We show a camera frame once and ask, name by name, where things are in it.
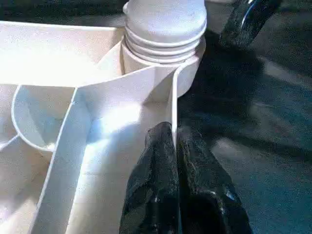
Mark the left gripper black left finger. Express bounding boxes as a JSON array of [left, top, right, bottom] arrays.
[[117, 121, 181, 234]]

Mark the white plastic stool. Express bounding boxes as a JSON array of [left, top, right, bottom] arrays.
[[0, 20, 208, 234]]

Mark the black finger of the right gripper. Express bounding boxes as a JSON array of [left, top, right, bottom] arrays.
[[218, 0, 271, 49]]

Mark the black glossy mat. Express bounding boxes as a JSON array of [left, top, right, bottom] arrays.
[[0, 0, 312, 234]]

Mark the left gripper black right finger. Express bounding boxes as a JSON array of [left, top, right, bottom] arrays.
[[176, 124, 254, 234]]

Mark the white plastic table leg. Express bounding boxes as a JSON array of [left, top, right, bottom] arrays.
[[122, 0, 208, 64]]

